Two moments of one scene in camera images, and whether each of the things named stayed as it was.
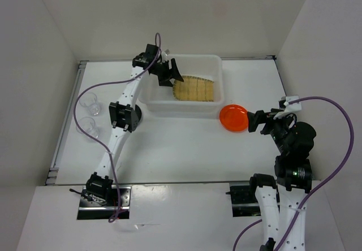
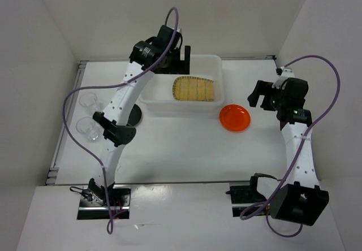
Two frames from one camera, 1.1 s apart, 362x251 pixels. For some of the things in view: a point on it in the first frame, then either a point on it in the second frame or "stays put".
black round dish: (138, 111) stays put
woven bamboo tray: (193, 89) stays put
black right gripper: (259, 116) → (263, 87)
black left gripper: (173, 73) → (181, 66)
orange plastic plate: (233, 118) stays put
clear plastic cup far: (89, 100) stays put
